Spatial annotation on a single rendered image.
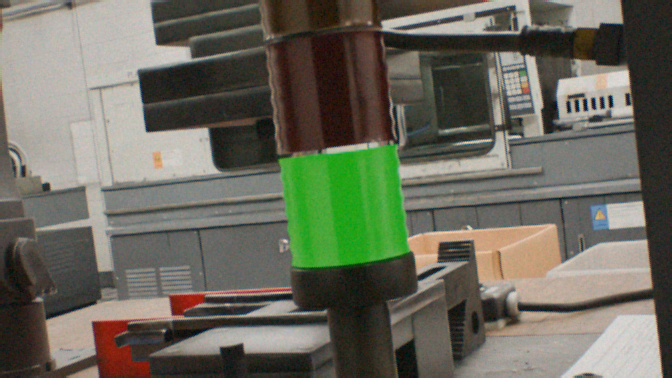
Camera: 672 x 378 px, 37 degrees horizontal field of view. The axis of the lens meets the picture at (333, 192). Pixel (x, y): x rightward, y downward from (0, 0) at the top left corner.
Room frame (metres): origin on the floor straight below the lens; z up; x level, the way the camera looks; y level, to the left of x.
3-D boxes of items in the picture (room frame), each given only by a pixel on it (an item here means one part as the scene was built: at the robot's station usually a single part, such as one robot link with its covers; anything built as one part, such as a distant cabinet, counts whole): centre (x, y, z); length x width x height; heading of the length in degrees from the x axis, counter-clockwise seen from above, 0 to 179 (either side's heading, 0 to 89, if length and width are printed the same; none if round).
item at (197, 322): (0.59, 0.05, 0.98); 0.13 x 0.01 x 0.03; 64
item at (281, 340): (0.61, 0.02, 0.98); 0.20 x 0.10 x 0.01; 154
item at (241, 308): (0.69, 0.08, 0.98); 0.07 x 0.02 x 0.01; 64
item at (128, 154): (6.23, -0.01, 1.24); 2.95 x 0.98 x 0.90; 61
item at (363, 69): (0.32, 0.00, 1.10); 0.04 x 0.04 x 0.03
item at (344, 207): (0.32, 0.00, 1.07); 0.04 x 0.04 x 0.03
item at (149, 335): (0.62, 0.11, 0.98); 0.07 x 0.02 x 0.01; 64
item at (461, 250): (0.83, -0.09, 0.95); 0.06 x 0.03 x 0.09; 154
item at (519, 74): (5.08, -1.01, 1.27); 0.23 x 0.18 x 0.38; 151
